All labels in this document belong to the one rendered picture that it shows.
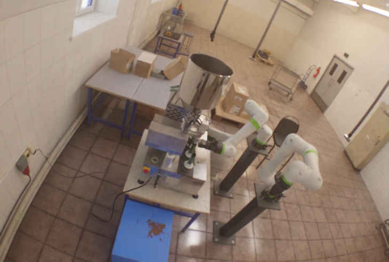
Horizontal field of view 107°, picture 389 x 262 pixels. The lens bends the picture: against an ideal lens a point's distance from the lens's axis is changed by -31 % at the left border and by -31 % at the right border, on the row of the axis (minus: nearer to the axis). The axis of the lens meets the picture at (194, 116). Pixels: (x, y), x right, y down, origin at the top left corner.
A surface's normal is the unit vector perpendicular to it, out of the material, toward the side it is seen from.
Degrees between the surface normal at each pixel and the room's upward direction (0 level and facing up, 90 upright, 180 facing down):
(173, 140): 90
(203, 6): 90
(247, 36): 90
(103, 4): 90
